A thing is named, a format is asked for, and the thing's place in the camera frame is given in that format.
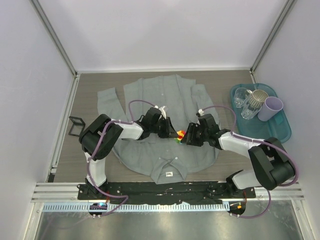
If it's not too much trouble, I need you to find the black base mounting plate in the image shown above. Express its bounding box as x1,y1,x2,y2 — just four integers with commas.
77,181,256,205

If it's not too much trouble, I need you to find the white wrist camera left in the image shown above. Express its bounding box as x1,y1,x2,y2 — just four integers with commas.
154,105,168,119

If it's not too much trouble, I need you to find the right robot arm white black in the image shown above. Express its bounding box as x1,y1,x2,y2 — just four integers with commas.
181,114,298,198

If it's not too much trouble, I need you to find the small black frame stand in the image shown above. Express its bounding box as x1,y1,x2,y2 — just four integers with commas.
68,116,86,137

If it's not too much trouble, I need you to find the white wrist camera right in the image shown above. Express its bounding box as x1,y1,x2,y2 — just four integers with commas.
196,108,204,117

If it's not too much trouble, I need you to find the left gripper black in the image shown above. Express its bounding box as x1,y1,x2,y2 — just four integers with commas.
150,117,179,139

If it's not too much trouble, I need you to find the clear glass cup front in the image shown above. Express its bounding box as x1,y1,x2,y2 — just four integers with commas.
241,98,262,120

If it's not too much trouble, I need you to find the slotted cable duct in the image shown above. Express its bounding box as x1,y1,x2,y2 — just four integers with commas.
42,202,230,213

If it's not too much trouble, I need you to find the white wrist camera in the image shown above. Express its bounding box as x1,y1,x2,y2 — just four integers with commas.
196,108,204,117
154,105,168,119

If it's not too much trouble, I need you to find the clear glass cup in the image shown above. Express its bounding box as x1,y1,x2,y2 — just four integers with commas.
241,98,262,120
233,87,252,108

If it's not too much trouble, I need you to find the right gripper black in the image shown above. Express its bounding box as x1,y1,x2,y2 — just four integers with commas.
181,122,209,147

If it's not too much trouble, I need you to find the clear glass cup rear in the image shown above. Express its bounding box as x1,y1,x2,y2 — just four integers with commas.
233,87,252,108

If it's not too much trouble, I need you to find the teal plastic tray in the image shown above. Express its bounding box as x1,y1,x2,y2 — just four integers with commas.
229,83,293,145

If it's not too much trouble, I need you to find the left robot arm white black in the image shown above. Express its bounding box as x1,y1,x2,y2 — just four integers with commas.
78,106,179,200

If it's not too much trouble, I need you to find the grey button-up shirt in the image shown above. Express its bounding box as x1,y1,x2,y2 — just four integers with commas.
97,75,219,184

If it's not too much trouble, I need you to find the colourful pompom flower brooch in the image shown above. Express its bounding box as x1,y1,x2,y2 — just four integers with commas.
175,130,186,144

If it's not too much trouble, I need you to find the metal cup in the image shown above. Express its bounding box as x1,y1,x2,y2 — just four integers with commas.
246,89,269,109

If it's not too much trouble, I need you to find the lilac plastic cup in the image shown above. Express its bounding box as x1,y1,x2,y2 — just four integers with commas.
257,96,284,122

